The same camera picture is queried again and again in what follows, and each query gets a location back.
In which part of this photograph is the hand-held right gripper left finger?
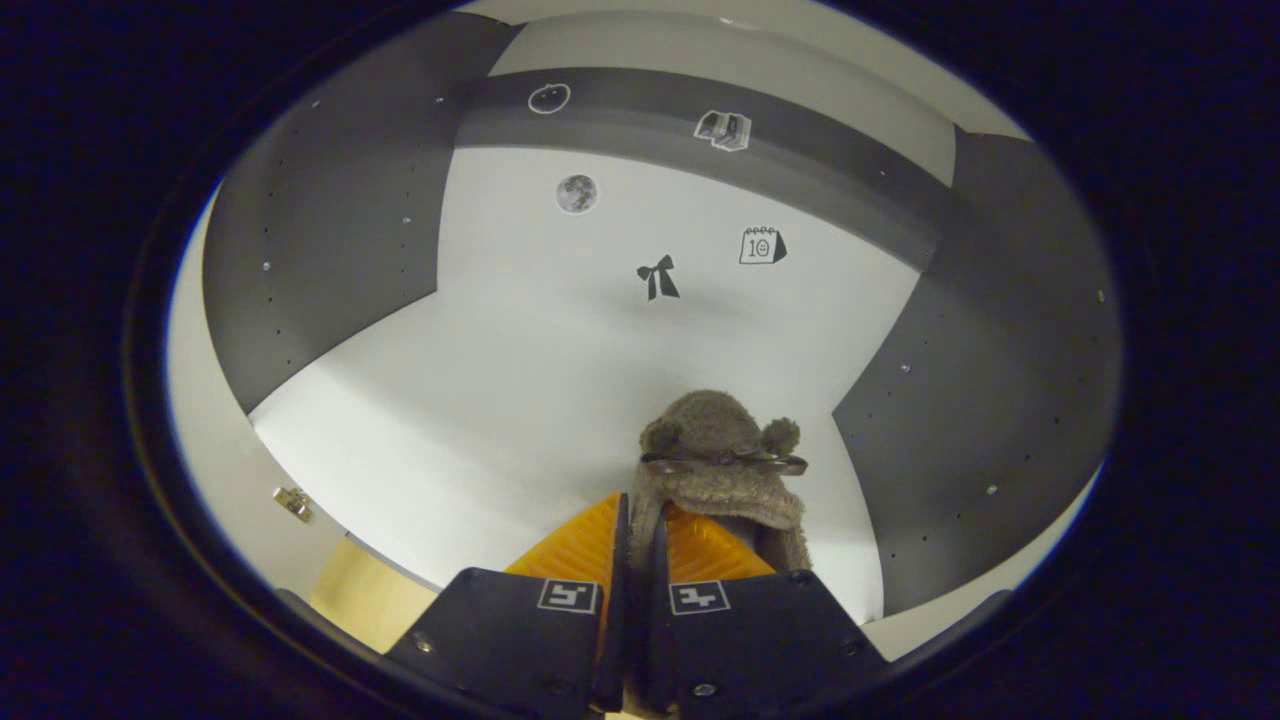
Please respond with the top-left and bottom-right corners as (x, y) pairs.
(383, 490), (633, 715)

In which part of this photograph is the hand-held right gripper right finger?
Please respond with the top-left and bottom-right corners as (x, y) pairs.
(638, 503), (893, 717)

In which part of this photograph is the white cabinet door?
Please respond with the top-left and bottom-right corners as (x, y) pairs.
(165, 185), (348, 603)
(860, 465), (1103, 663)

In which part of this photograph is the brown fuzzy shoe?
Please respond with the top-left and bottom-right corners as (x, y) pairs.
(630, 389), (814, 578)

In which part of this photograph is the white shoe cabinet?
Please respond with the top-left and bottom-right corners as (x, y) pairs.
(165, 0), (1126, 663)

